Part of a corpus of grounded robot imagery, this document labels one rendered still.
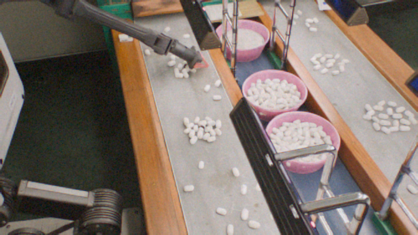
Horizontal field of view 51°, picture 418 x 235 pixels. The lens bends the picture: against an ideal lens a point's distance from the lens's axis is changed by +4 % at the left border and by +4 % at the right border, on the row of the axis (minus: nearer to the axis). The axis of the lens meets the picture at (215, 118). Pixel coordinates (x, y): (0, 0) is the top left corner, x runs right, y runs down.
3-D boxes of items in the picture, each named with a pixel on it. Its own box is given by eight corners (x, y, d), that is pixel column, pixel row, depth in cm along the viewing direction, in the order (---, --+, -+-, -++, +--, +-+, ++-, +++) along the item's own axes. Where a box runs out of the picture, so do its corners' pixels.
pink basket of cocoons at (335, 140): (278, 187, 150) (281, 170, 144) (254, 135, 169) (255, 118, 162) (348, 172, 155) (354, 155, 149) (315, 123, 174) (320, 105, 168)
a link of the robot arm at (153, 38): (54, 14, 155) (65, -14, 151) (54, 10, 159) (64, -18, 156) (163, 58, 175) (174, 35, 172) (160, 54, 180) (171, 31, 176)
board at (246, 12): (202, 24, 213) (202, 22, 213) (195, 9, 224) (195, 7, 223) (264, 15, 220) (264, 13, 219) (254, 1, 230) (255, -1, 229)
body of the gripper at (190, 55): (196, 46, 187) (183, 38, 182) (201, 59, 179) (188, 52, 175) (187, 57, 189) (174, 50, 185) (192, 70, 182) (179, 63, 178)
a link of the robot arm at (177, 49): (168, 53, 175) (176, 41, 174) (163, 46, 180) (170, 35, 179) (181, 60, 179) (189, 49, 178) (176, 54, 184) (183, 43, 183)
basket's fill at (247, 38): (226, 65, 202) (226, 55, 198) (214, 40, 218) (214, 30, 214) (270, 58, 206) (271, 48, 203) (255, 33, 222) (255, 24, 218)
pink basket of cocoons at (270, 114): (269, 137, 168) (272, 119, 162) (229, 102, 184) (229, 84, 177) (317, 110, 180) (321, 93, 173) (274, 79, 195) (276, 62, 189)
